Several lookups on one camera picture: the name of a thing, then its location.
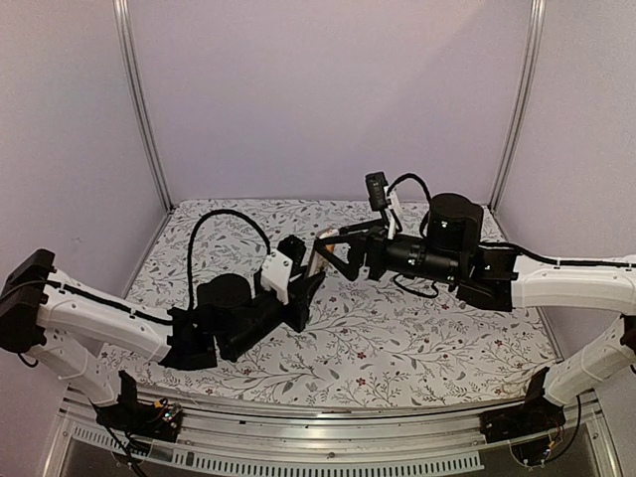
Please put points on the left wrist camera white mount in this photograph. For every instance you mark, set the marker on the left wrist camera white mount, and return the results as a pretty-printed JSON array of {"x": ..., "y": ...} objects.
[{"x": 281, "y": 265}]

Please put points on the beige remote control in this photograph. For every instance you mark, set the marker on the beige remote control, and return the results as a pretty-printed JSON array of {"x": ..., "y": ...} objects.
[{"x": 317, "y": 263}]

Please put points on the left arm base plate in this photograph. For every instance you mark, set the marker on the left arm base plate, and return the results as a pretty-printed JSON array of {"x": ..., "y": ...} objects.
[{"x": 160, "y": 422}]

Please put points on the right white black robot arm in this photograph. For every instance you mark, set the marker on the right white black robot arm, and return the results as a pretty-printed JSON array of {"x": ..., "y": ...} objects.
[{"x": 497, "y": 276}]

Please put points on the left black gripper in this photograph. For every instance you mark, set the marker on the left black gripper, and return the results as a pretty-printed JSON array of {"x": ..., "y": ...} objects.
[{"x": 300, "y": 292}]

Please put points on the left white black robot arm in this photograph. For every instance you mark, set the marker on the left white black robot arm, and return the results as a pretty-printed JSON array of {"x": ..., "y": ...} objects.
[{"x": 44, "y": 311}]

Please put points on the floral patterned table mat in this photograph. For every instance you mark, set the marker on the floral patterned table mat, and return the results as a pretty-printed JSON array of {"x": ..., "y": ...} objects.
[{"x": 368, "y": 343}]

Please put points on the left aluminium frame post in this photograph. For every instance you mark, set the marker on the left aluminium frame post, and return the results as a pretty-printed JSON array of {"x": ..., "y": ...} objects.
[{"x": 123, "y": 23}]

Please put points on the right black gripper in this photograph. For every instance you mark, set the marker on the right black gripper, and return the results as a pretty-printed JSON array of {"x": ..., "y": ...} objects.
[{"x": 360, "y": 243}]

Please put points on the front aluminium rail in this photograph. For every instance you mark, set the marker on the front aluminium rail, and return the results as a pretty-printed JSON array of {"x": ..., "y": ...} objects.
[{"x": 232, "y": 437}]

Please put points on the right aluminium frame post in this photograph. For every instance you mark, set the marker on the right aluminium frame post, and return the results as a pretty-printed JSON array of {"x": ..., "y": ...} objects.
[{"x": 524, "y": 91}]

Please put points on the aluminium frame post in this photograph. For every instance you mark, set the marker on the aluminium frame post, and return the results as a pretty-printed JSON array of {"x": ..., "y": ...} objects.
[
  {"x": 123, "y": 23},
  {"x": 524, "y": 91}
]

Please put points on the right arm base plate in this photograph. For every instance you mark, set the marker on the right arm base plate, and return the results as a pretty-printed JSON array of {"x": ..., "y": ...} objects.
[{"x": 520, "y": 420}]

